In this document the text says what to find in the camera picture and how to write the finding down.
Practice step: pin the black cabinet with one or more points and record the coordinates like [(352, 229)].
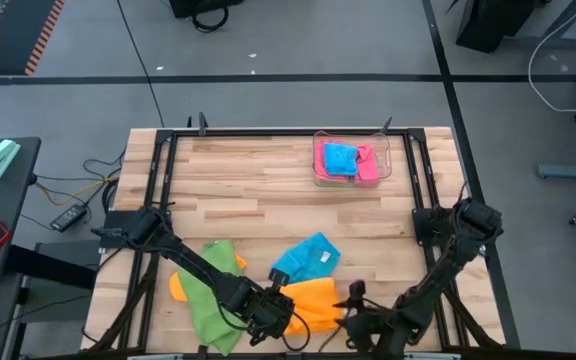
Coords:
[(493, 20)]

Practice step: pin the black floor box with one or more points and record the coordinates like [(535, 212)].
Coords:
[(203, 6)]

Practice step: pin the orange microfiber towel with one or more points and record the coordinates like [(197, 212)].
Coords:
[(313, 305), (177, 289)]

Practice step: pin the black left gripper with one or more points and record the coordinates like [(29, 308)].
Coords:
[(268, 312)]

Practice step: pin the green microfiber towel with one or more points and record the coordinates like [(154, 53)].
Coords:
[(208, 300)]

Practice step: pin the black orange striped floor mat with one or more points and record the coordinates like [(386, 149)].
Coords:
[(13, 35)]

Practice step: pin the dark grey desk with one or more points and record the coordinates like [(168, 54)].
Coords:
[(3, 200)]

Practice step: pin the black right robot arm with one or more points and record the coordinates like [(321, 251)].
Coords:
[(448, 260)]

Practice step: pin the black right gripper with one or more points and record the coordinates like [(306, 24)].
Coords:
[(373, 325)]

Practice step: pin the blue microfiber towel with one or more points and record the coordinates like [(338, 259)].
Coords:
[(308, 257), (340, 159)]

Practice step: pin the black controller box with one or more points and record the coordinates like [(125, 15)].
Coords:
[(68, 217)]

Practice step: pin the grey desk foot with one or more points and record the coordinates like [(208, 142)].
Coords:
[(568, 171)]

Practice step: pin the clear plastic bin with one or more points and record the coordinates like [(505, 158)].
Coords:
[(385, 150)]

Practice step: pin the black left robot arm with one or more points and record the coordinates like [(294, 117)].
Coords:
[(188, 260)]

